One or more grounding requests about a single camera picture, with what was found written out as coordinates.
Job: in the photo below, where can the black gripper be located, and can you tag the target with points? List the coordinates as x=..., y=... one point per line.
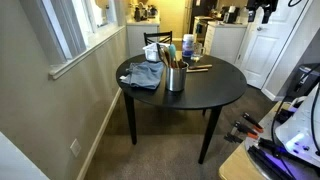
x=262, y=3

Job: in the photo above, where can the light wooden spatula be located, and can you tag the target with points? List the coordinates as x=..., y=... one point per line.
x=197, y=70

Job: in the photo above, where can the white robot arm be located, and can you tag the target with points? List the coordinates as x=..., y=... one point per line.
x=300, y=126

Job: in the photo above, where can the teal silicone spatula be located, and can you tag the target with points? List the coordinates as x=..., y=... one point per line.
x=172, y=51

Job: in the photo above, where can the silver utensil holder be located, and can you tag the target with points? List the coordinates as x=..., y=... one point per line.
x=175, y=80

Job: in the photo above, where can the black coffee maker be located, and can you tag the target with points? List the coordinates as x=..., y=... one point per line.
x=230, y=14

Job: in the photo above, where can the white panel door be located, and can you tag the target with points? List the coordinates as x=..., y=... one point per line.
x=266, y=46

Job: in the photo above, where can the white kitchen cabinet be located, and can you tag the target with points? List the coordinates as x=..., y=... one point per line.
x=225, y=41

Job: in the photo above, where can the clear glass mug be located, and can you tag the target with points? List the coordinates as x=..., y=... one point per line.
x=197, y=51

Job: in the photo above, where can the white wipes container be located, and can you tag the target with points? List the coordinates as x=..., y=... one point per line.
x=188, y=45

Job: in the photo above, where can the two-tone wooden fork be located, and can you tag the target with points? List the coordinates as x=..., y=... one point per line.
x=200, y=66

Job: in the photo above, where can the black round table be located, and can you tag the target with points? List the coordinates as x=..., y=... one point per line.
x=206, y=86

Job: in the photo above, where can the wooden spoon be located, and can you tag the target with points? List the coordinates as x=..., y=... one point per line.
x=165, y=53

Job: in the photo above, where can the black dining chair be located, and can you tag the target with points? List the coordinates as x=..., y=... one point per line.
x=158, y=35

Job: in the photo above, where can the black orange clamp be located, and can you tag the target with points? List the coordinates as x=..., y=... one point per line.
x=252, y=121
x=233, y=137
x=245, y=129

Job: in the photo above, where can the black kitchen utensil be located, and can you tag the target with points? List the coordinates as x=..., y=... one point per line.
x=159, y=51

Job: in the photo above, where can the white counter cabinet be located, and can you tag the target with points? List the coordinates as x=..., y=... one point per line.
x=141, y=36

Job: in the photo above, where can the blue cloth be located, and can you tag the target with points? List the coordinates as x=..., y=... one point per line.
x=145, y=75

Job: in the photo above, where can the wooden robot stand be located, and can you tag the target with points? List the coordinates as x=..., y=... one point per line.
x=236, y=165

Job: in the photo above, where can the white window frame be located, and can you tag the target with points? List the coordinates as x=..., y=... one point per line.
x=83, y=40

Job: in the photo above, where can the white wall outlet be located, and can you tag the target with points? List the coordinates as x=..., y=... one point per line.
x=75, y=147

